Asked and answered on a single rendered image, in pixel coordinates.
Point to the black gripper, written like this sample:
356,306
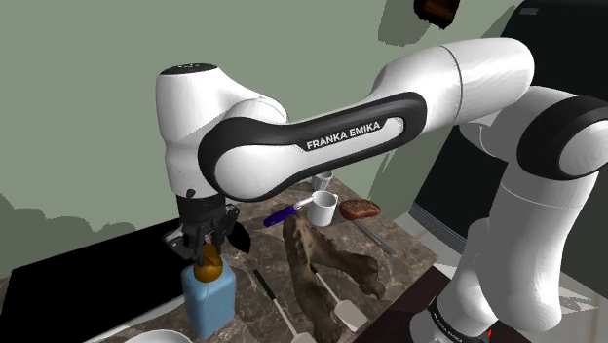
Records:
204,211

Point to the blue bottle with amber cap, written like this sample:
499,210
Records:
209,304

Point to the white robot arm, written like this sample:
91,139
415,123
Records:
190,118

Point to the brown driftwood piece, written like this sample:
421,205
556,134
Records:
308,266

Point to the white plate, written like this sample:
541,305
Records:
156,336

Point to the small white cup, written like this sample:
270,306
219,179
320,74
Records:
323,180

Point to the black cooktop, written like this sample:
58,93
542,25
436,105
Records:
85,285

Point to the brown toasted bread slice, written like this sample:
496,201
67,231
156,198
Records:
359,209

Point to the white spatula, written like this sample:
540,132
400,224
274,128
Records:
350,314

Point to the grey metal knife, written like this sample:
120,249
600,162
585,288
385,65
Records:
375,237

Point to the dark robot stand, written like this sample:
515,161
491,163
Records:
403,308

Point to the black refrigerator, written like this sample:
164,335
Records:
560,47

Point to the dark brown wooden wall shelf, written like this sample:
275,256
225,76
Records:
436,12

